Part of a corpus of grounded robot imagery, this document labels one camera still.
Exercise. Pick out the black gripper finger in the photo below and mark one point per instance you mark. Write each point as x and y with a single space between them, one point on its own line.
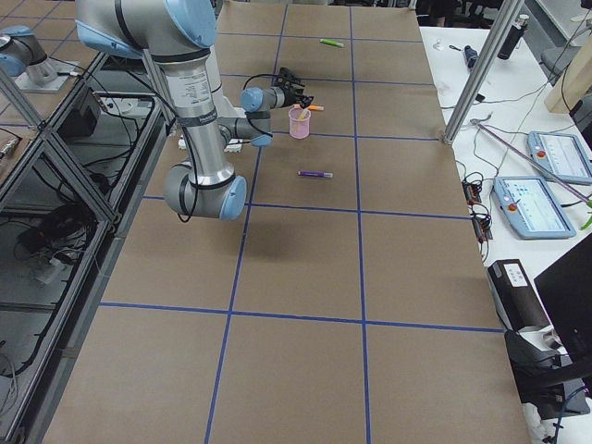
306 100

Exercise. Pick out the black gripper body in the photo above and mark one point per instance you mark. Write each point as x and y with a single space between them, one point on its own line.
292 95

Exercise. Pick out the green highlighter pen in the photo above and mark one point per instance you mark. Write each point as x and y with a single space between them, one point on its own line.
331 43

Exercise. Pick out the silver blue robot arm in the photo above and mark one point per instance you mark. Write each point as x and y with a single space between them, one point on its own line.
178 36

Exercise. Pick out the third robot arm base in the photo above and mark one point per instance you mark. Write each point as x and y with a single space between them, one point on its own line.
24 59

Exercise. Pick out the pink mesh pen holder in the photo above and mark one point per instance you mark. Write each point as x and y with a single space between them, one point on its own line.
298 129

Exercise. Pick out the purple marker pen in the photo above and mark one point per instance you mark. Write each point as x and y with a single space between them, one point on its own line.
315 174

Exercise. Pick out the folded navy umbrella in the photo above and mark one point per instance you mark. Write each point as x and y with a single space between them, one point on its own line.
470 57

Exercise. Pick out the small circuit board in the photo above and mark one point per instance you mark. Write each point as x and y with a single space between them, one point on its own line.
472 192

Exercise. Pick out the black water bottle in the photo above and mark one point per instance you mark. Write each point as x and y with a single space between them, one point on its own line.
516 32

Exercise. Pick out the near blue teach pendant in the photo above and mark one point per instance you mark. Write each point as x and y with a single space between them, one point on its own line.
531 208

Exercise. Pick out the blue teach pendant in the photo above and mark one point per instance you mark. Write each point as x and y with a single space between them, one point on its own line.
531 208
562 154

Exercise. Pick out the far blue teach pendant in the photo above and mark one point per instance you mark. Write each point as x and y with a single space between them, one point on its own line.
562 154

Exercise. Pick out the black cardboard box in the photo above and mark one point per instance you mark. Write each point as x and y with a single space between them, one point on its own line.
517 305

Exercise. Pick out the black monitor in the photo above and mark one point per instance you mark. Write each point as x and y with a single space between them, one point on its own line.
565 291

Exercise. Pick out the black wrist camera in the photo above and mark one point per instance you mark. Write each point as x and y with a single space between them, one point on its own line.
286 79

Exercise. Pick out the aluminium frame post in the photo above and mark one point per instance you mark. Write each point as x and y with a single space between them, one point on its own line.
509 11

